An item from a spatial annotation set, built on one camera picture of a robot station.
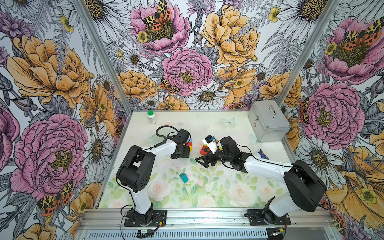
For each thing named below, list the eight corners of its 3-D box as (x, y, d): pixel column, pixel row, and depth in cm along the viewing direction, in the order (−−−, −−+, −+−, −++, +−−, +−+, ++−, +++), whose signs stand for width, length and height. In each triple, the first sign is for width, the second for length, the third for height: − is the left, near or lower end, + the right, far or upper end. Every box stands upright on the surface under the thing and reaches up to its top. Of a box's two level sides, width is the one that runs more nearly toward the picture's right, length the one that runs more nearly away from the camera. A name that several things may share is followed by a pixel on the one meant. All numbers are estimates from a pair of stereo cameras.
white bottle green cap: (148, 124, 113) (145, 117, 107) (150, 117, 118) (147, 110, 112) (156, 124, 113) (153, 117, 107) (157, 117, 118) (155, 110, 112)
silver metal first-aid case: (255, 143, 105) (263, 127, 92) (247, 116, 122) (253, 99, 109) (280, 143, 105) (292, 127, 92) (269, 116, 122) (277, 99, 109)
